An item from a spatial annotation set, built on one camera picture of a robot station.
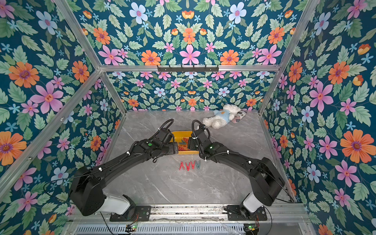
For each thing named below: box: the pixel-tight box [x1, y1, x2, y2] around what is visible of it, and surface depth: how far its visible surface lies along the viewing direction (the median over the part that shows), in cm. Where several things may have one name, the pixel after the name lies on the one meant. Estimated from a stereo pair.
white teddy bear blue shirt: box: [202, 103, 241, 130], surface depth 107 cm
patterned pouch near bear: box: [231, 109, 247, 124], surface depth 113 cm
